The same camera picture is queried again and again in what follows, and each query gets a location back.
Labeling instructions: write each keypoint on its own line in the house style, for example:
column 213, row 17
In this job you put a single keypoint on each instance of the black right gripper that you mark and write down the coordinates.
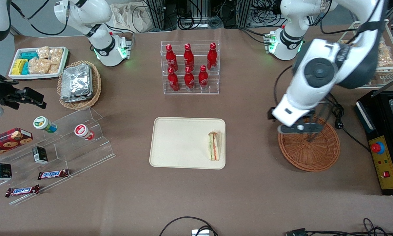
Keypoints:
column 0, row 93

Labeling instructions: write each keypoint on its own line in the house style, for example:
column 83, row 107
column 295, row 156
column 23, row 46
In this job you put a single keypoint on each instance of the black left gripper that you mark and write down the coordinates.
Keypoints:
column 270, row 114

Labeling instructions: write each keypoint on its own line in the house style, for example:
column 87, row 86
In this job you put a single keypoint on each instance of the plastic-wrapped triangle sandwich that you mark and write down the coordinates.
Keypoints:
column 215, row 147

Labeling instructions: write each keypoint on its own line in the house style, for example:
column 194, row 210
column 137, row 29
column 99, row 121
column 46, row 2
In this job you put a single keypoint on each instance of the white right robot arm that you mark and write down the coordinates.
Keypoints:
column 85, row 13

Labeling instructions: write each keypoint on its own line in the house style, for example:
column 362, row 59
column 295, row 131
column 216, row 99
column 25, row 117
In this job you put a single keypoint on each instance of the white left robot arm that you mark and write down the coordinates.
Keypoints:
column 301, row 98

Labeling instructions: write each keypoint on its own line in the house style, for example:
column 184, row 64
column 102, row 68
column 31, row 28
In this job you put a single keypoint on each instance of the round brown wicker basket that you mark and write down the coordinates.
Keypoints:
column 309, row 155

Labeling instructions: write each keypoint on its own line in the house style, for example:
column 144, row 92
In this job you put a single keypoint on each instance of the white rectangular snack tray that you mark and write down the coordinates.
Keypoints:
column 63, row 62

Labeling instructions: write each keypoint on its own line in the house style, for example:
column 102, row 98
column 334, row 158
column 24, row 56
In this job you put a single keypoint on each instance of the oval tan wicker basket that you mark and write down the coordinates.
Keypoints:
column 96, row 88

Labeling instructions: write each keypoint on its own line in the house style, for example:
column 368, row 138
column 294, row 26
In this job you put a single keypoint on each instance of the cream plastic tray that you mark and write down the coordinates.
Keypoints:
column 183, row 144

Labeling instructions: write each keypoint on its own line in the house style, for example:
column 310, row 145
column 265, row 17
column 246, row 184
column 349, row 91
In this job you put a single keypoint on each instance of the green-lidded white cup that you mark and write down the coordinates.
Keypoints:
column 44, row 124

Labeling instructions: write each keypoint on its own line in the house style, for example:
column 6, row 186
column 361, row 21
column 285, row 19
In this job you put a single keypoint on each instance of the teal snack packet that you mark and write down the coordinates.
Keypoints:
column 25, row 68
column 29, row 55

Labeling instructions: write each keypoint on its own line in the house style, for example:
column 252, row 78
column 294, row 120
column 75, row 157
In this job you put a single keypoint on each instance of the clear rice cracker bag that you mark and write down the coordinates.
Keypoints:
column 56, row 55
column 54, row 68
column 43, row 52
column 39, row 66

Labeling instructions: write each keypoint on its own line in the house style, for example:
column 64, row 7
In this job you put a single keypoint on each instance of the yellow snack packet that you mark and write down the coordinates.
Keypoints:
column 18, row 67

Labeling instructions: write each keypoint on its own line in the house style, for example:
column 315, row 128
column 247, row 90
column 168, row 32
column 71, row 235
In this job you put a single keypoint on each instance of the silver foil packet stack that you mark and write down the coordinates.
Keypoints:
column 76, row 83

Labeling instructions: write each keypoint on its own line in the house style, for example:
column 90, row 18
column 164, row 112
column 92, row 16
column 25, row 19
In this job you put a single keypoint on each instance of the red tartan cookie box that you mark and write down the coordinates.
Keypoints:
column 6, row 142

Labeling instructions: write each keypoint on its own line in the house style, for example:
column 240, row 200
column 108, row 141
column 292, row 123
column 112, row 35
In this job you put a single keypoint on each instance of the small black green box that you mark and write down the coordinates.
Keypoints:
column 40, row 155

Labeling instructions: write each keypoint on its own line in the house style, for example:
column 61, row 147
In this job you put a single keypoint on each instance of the red-lidded white cup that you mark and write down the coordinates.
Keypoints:
column 83, row 131

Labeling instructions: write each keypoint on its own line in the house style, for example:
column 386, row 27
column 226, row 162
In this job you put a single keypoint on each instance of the clear acrylic step stand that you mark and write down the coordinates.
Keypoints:
column 85, row 154

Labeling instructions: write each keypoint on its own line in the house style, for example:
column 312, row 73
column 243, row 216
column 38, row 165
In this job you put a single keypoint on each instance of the brown Snickers bar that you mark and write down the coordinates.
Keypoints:
column 22, row 190
column 53, row 174

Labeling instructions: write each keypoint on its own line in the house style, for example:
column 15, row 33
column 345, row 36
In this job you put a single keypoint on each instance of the black appliance with yellow panel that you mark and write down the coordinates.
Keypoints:
column 384, row 164

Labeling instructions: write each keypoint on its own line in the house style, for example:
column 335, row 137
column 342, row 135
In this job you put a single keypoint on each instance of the small black white box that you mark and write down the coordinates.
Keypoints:
column 3, row 172

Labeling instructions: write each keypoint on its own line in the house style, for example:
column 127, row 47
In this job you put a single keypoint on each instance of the clear snack bag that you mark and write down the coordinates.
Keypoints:
column 386, row 54

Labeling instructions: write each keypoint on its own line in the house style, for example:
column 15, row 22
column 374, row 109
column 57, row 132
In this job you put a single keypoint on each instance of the clear acrylic bottle rack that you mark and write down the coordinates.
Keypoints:
column 212, row 82

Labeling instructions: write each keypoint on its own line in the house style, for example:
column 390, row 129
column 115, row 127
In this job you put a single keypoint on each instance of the red cola bottle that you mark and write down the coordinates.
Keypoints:
column 171, row 59
column 203, row 79
column 189, row 81
column 212, row 57
column 173, row 82
column 188, row 57

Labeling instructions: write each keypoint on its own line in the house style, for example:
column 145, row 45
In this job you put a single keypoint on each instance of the beige cloth bag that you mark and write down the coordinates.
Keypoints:
column 130, row 18

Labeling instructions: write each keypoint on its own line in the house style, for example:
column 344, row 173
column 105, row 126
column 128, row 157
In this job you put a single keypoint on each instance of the small white device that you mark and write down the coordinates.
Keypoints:
column 200, row 233

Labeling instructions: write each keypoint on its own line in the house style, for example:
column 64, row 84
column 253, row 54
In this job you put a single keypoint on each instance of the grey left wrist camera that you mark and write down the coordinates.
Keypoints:
column 294, row 128

